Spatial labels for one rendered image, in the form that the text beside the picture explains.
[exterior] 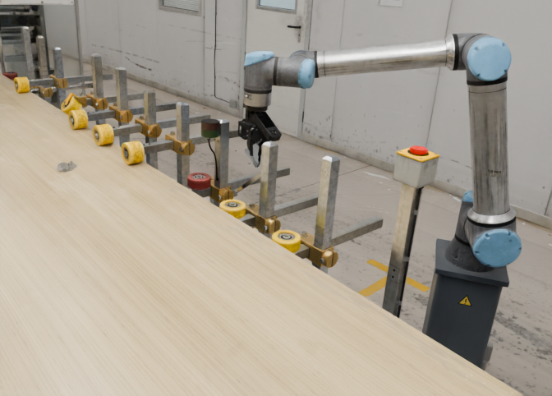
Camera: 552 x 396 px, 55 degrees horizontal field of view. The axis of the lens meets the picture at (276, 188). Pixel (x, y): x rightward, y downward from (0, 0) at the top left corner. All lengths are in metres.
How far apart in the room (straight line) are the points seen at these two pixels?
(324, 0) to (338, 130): 1.16
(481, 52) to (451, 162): 2.76
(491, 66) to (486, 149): 0.25
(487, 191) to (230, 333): 1.02
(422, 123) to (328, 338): 3.47
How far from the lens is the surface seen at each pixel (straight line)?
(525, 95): 4.07
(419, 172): 1.21
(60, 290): 1.29
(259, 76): 1.69
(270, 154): 1.59
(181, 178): 2.06
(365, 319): 1.19
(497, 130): 1.75
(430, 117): 4.42
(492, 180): 1.80
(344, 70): 1.81
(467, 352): 2.27
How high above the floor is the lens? 1.59
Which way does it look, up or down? 23 degrees down
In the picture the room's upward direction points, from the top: 4 degrees clockwise
